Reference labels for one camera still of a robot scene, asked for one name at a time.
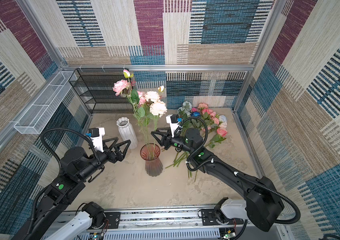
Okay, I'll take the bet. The white ribbed ceramic vase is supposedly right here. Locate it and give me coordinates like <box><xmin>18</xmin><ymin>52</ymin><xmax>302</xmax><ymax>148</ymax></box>
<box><xmin>117</xmin><ymin>117</ymin><xmax>138</xmax><ymax>150</ymax></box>

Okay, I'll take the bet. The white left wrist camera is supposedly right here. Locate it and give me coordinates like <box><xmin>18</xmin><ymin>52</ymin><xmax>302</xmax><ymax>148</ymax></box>
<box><xmin>86</xmin><ymin>128</ymin><xmax>105</xmax><ymax>152</ymax></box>

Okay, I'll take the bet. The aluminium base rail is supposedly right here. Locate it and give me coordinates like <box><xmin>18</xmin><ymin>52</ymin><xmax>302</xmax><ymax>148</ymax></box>
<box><xmin>58</xmin><ymin>203</ymin><xmax>284</xmax><ymax>240</ymax></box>

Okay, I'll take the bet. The pile of artificial flowers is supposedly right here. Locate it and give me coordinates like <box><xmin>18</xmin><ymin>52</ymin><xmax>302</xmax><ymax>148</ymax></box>
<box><xmin>165</xmin><ymin>101</ymin><xmax>228</xmax><ymax>182</ymax></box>

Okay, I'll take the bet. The white wire mesh basket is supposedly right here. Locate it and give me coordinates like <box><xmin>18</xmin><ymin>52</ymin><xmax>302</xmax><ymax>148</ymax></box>
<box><xmin>14</xmin><ymin>71</ymin><xmax>73</xmax><ymax>135</ymax></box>

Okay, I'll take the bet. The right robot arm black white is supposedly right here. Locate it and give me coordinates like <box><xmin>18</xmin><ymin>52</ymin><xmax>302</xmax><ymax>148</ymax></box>
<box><xmin>151</xmin><ymin>115</ymin><xmax>301</xmax><ymax>232</ymax></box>

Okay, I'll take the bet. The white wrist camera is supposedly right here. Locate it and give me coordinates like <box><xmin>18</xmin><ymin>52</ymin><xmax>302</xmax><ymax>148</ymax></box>
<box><xmin>86</xmin><ymin>128</ymin><xmax>105</xmax><ymax>152</ymax></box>
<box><xmin>166</xmin><ymin>114</ymin><xmax>182</xmax><ymax>138</ymax></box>

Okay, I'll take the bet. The cream white rose stem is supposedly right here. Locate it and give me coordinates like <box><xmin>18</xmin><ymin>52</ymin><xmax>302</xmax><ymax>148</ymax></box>
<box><xmin>148</xmin><ymin>100</ymin><xmax>168</xmax><ymax>151</ymax></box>

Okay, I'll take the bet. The pink ribbed glass vase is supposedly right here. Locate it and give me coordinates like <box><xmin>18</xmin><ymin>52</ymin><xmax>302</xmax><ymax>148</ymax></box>
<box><xmin>140</xmin><ymin>143</ymin><xmax>163</xmax><ymax>177</ymax></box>

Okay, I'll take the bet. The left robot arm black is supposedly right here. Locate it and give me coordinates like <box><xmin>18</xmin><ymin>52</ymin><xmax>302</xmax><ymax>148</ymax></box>
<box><xmin>13</xmin><ymin>128</ymin><xmax>131</xmax><ymax>240</ymax></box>

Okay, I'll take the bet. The black wire mesh shelf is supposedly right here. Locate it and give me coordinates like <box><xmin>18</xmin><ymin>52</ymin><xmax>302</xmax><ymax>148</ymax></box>
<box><xmin>69</xmin><ymin>68</ymin><xmax>133</xmax><ymax>114</ymax></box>

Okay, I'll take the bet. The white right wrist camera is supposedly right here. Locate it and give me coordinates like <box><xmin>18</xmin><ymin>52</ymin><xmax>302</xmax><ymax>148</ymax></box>
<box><xmin>166</xmin><ymin>114</ymin><xmax>182</xmax><ymax>138</ymax></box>

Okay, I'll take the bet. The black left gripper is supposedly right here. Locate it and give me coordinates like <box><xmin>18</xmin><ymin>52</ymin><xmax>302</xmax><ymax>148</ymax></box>
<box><xmin>79</xmin><ymin>136</ymin><xmax>130</xmax><ymax>183</ymax></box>

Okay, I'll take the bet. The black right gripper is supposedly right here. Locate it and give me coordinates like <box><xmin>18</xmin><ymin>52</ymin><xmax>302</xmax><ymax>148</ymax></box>
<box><xmin>151</xmin><ymin>127</ymin><xmax>193</xmax><ymax>155</ymax></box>

